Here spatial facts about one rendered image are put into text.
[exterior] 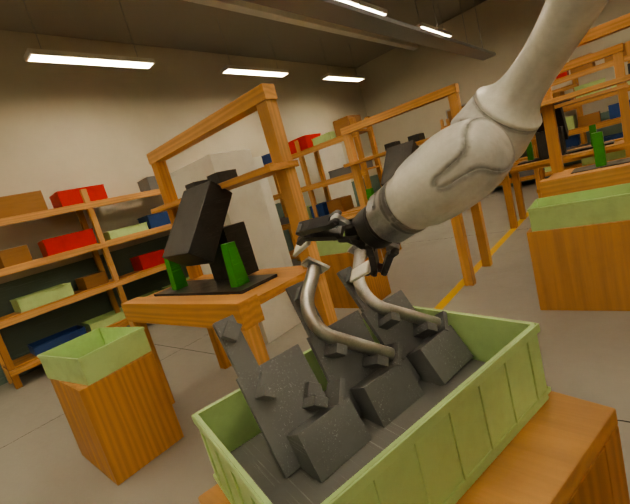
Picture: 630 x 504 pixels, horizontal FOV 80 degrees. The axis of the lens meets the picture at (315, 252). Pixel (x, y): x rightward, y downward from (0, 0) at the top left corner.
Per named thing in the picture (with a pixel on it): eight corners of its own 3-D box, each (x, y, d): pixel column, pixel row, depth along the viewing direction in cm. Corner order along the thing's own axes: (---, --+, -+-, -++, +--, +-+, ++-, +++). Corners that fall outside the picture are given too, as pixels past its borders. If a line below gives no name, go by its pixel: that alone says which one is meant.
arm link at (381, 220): (388, 166, 57) (366, 186, 61) (379, 213, 52) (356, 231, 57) (434, 193, 59) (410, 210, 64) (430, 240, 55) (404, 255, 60)
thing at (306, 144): (386, 259, 583) (350, 112, 547) (279, 268, 750) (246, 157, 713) (402, 249, 622) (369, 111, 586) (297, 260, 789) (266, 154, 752)
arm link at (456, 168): (414, 248, 52) (455, 208, 60) (510, 194, 40) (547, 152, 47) (366, 188, 53) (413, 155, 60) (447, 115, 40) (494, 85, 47)
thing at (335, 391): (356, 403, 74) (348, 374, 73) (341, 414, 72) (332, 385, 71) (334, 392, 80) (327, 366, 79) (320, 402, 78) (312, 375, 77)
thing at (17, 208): (220, 294, 664) (178, 168, 627) (16, 390, 446) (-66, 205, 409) (203, 295, 700) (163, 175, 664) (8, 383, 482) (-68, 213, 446)
